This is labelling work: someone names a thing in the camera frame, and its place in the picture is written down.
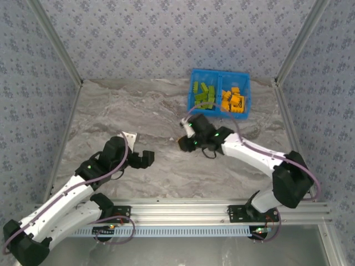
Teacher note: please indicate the small controller board with LED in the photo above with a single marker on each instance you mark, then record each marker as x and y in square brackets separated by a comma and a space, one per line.
[102, 230]
[259, 231]

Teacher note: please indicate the orange lego window frame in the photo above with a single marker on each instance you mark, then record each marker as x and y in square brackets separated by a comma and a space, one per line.
[238, 106]

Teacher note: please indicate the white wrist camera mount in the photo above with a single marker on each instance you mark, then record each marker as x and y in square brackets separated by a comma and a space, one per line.
[130, 140]
[188, 131]

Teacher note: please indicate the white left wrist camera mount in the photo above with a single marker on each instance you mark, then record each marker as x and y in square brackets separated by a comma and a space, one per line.
[130, 140]

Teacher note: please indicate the aluminium frame post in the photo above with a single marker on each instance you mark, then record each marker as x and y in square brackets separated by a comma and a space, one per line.
[56, 41]
[302, 41]

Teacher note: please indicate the aluminium table side rail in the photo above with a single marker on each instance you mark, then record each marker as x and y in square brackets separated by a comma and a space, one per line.
[285, 110]
[71, 110]

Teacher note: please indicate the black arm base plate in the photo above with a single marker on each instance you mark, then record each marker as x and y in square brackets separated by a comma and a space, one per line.
[235, 217]
[122, 219]

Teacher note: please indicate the aluminium lower frame beam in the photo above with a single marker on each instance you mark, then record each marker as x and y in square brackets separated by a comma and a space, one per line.
[331, 246]

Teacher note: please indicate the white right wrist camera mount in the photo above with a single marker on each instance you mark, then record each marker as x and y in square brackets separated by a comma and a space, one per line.
[188, 131]

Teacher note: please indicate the blue plastic bin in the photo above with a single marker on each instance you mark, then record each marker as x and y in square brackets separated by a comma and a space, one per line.
[235, 79]
[203, 76]

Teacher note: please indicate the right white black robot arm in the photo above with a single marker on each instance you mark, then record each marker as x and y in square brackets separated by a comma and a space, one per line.
[249, 155]

